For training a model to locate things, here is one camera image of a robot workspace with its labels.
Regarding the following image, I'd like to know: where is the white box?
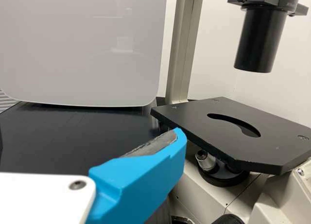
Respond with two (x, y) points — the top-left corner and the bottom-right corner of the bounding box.
(0, 0), (169, 107)

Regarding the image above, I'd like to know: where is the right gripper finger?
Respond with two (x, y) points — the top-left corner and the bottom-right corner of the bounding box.
(82, 127), (188, 224)

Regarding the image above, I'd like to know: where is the cream microscope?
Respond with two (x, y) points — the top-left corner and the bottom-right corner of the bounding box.
(150, 0), (311, 224)

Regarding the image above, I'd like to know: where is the black platform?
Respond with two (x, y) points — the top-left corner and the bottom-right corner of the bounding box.
(0, 100), (177, 224)

